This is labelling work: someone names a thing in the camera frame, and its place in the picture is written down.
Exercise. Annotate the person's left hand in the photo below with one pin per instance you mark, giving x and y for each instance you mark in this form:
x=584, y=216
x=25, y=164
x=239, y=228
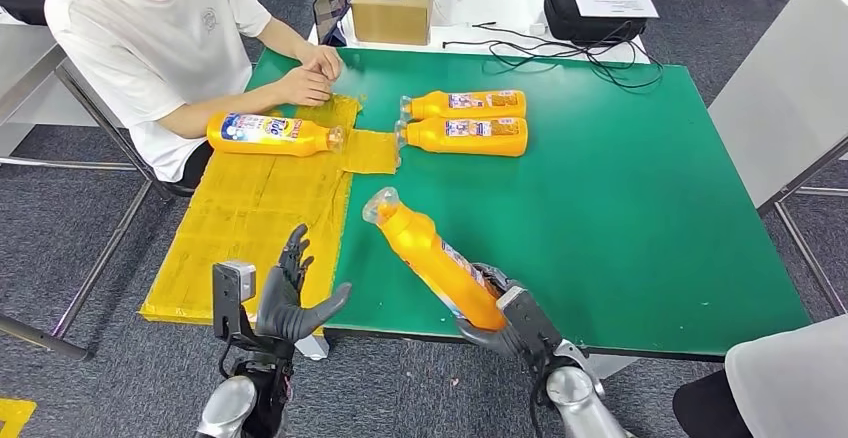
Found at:
x=324, y=60

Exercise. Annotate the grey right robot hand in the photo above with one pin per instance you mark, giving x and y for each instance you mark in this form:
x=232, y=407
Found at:
x=490, y=342

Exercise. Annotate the person's right hand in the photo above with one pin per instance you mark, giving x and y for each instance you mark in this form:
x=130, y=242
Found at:
x=301, y=87

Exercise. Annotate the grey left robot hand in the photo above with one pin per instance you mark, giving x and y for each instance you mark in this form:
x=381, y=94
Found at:
x=278, y=309

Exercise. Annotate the orange detergent bottle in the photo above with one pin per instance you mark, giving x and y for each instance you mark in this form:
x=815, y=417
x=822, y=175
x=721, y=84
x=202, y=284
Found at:
x=464, y=147
x=424, y=249
x=434, y=109
x=278, y=147

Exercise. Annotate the person's right forearm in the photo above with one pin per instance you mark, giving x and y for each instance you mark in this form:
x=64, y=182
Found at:
x=225, y=110

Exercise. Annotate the person's left forearm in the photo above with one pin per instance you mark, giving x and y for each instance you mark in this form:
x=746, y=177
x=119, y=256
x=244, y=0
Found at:
x=281, y=37

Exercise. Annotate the white table leg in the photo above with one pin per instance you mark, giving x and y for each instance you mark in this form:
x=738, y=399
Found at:
x=606, y=369
x=312, y=347

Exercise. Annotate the dark laptop screen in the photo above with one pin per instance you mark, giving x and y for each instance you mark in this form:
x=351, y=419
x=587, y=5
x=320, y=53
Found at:
x=330, y=4

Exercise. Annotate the brown cardboard box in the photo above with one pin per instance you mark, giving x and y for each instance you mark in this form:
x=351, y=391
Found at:
x=391, y=18

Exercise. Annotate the yellow taped cardboard mat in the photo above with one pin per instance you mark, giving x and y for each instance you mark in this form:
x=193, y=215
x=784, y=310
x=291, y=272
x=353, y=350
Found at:
x=245, y=223

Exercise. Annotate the black chair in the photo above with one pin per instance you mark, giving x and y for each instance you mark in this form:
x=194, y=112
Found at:
x=171, y=188

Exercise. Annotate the person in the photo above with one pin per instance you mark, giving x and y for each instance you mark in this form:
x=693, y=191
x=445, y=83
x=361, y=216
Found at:
x=795, y=388
x=146, y=44

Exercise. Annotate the white power adapter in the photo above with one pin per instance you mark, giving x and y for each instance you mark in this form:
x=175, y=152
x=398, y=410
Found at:
x=537, y=27

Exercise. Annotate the black carrying case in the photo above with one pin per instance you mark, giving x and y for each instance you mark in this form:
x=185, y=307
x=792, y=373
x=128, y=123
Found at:
x=590, y=29

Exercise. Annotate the pale table with steel legs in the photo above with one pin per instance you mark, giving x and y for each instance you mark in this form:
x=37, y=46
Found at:
x=782, y=90

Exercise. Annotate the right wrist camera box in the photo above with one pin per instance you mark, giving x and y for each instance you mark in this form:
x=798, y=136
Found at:
x=533, y=326

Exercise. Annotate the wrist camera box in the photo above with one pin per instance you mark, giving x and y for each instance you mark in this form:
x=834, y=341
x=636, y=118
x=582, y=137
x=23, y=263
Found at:
x=533, y=326
x=228, y=302

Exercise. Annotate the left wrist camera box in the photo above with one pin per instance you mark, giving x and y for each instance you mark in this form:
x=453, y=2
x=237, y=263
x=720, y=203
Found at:
x=228, y=302

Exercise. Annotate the steel frame table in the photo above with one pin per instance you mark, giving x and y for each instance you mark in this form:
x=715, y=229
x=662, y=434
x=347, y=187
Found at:
x=26, y=77

